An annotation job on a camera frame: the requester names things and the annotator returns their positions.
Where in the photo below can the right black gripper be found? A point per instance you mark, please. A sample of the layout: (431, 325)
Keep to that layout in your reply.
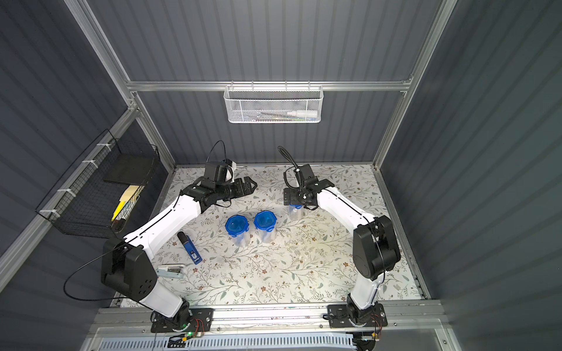
(296, 196)

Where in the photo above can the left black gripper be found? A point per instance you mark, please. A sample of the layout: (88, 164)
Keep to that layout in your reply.
(233, 189)

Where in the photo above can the blue-lid clear container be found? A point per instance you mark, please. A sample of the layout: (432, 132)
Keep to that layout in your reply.
(238, 228)
(265, 223)
(295, 212)

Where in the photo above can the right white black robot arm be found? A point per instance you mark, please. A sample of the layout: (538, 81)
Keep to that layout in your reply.
(375, 249)

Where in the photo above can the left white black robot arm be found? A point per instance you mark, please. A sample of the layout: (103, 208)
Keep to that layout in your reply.
(127, 263)

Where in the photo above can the white tube in basket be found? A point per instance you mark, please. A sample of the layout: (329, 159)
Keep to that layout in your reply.
(303, 114)

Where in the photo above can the small silver teal stapler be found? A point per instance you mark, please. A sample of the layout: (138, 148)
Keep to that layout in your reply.
(171, 271)

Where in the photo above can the black notebook in basket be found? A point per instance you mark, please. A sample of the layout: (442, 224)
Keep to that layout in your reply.
(130, 170)

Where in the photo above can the yellow sticky notes pad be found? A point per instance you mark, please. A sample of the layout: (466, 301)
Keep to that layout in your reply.
(130, 192)

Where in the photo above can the yellow marker in basket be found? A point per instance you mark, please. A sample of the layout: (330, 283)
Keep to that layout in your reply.
(120, 212)

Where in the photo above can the white ventilated front panel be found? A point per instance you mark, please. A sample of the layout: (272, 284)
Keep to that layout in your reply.
(280, 341)

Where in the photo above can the white wire mesh basket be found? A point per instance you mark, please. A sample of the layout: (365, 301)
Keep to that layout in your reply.
(269, 104)

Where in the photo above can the black wire wall basket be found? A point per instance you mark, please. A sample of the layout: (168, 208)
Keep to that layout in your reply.
(84, 206)

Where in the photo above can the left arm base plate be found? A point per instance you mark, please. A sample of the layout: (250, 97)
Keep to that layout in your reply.
(185, 321)

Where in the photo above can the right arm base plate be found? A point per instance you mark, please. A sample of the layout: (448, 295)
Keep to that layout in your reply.
(348, 316)

